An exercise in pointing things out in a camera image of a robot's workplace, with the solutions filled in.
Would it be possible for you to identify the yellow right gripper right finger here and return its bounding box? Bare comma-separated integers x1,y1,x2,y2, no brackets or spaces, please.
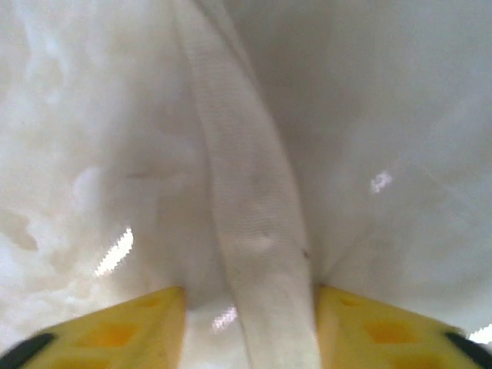
316,284,492,369

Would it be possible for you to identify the cream printed ribbon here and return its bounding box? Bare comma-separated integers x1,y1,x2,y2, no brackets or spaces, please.
171,0,323,369

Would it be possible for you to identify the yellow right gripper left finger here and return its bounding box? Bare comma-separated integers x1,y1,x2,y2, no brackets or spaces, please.
0,285,186,369

